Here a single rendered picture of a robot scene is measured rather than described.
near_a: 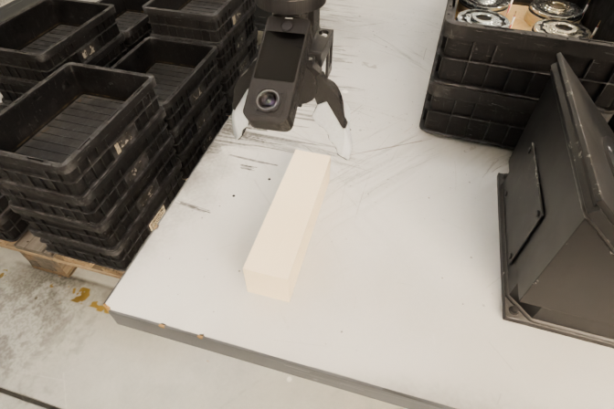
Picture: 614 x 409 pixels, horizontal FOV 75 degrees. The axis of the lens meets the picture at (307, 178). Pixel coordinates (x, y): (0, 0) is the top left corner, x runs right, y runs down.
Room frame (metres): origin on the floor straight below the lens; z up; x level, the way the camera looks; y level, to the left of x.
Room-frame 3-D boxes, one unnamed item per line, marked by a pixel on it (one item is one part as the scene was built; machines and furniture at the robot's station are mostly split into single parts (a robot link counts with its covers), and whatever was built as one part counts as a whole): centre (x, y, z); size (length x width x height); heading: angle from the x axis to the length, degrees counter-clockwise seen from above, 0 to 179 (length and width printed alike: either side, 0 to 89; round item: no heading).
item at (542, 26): (0.74, -0.49, 0.86); 0.10 x 0.10 x 0.01
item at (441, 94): (0.76, -0.42, 0.76); 0.40 x 0.30 x 0.12; 161
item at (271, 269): (0.38, 0.02, 0.73); 0.24 x 0.06 x 0.06; 165
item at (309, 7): (0.41, 0.01, 1.00); 0.09 x 0.08 x 0.12; 165
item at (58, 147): (0.86, 0.63, 0.37); 0.40 x 0.30 x 0.45; 165
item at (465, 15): (0.78, -0.35, 0.86); 0.10 x 0.10 x 0.01
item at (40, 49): (1.36, 0.91, 0.37); 0.40 x 0.30 x 0.45; 165
